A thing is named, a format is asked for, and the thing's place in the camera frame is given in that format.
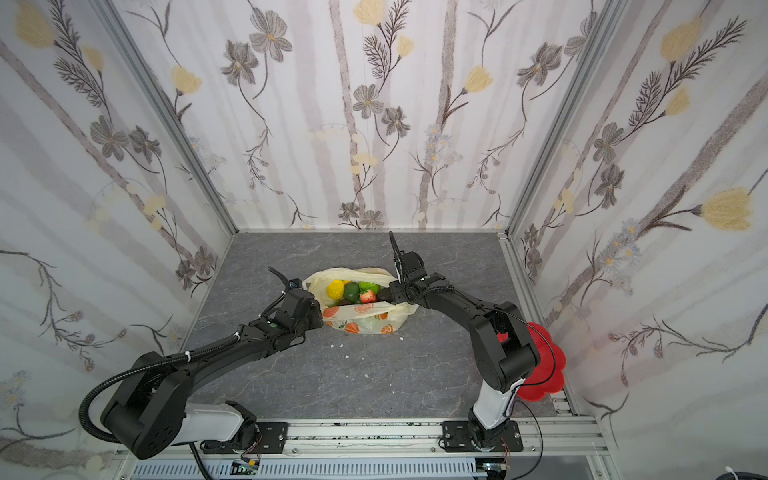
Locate pale yellow plastic bag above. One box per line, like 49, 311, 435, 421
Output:
303, 267, 418, 335

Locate red flower-shaped plastic bowl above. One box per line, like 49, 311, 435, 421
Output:
517, 324, 567, 402

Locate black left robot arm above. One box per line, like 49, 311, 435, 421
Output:
78, 278, 323, 460

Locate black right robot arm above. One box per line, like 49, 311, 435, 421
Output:
388, 232, 557, 451

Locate yellow fake lemon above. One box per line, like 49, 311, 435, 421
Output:
326, 280, 346, 301

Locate bright green fake fruit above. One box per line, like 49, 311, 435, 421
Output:
358, 281, 381, 294

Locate fake red strawberry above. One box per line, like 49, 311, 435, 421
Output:
359, 290, 378, 304

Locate dark green fake fruit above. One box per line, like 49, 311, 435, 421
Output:
343, 282, 360, 303

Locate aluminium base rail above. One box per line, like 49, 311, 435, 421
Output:
107, 415, 621, 479

